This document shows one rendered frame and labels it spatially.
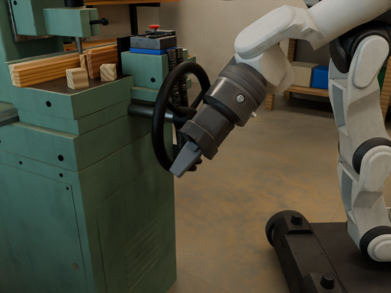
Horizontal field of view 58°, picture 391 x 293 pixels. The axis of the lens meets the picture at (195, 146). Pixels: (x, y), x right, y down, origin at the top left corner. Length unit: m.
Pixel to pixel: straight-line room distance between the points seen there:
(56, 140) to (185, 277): 0.92
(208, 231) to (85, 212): 0.99
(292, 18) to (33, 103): 0.63
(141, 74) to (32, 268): 0.72
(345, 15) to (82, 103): 0.58
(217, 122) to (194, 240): 1.26
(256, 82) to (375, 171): 0.72
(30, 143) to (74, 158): 0.15
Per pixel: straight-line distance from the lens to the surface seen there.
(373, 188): 1.28
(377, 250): 1.44
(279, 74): 0.65
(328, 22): 0.63
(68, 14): 1.05
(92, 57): 0.99
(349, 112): 1.17
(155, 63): 0.96
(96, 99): 0.91
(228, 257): 1.71
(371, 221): 1.42
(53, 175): 0.98
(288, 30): 0.61
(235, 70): 0.61
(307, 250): 1.50
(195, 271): 1.63
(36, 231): 1.17
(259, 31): 0.62
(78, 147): 0.89
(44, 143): 0.96
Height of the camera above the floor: 1.11
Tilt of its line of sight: 24 degrees down
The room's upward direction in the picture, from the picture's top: straight up
